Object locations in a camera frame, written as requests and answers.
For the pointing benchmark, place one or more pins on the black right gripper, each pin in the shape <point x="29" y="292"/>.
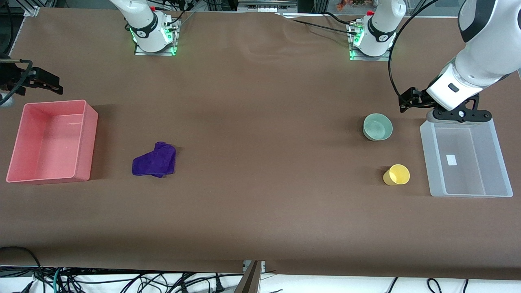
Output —
<point x="12" y="75"/>

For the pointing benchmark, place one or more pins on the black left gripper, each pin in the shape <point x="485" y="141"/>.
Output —
<point x="418" y="99"/>

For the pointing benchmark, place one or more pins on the pale green bowl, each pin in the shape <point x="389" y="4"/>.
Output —
<point x="377" y="127"/>

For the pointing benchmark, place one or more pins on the yellow cup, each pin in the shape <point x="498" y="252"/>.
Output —
<point x="397" y="175"/>

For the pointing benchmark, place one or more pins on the purple cloth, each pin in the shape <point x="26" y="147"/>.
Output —
<point x="154" y="160"/>

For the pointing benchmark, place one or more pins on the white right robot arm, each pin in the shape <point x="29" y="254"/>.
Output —
<point x="142" y="20"/>

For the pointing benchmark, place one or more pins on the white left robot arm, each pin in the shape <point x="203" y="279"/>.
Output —
<point x="480" y="61"/>

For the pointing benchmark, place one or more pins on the pink plastic bin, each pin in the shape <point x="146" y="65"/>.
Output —
<point x="49" y="138"/>

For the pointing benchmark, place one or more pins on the white paper label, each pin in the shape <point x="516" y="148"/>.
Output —
<point x="451" y="160"/>

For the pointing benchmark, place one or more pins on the translucent plastic bin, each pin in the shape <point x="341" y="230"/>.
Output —
<point x="468" y="175"/>

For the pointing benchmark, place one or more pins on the silver background box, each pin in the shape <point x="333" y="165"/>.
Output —
<point x="266" y="5"/>

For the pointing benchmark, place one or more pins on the dark metal beam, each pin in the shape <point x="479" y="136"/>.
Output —
<point x="249" y="280"/>

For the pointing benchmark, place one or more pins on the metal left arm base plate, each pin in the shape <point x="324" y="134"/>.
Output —
<point x="355" y="55"/>

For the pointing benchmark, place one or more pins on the aluminium frame profile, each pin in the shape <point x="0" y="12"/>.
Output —
<point x="31" y="8"/>

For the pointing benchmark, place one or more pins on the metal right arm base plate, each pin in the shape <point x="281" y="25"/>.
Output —
<point x="173" y="40"/>

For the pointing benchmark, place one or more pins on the silver metal bracket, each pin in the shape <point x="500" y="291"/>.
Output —
<point x="262" y="266"/>

